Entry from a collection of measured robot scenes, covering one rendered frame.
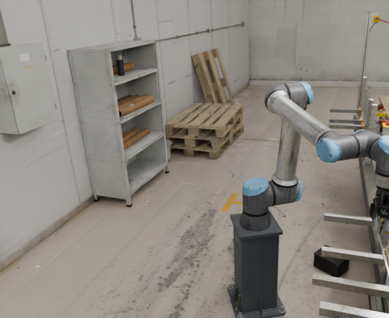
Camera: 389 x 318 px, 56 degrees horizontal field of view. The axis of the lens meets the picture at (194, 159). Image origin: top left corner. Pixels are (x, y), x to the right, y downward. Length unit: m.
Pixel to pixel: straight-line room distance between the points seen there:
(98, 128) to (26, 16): 1.11
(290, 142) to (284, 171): 0.19
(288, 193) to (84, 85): 2.20
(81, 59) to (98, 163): 1.01
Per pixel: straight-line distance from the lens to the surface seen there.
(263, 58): 9.40
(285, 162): 2.07
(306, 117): 1.58
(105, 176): 3.82
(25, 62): 2.99
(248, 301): 2.47
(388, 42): 9.16
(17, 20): 3.31
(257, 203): 2.12
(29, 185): 3.38
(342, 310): 1.25
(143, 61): 4.24
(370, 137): 1.47
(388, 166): 1.40
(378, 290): 1.51
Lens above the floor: 1.80
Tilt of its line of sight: 22 degrees down
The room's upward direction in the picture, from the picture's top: 4 degrees counter-clockwise
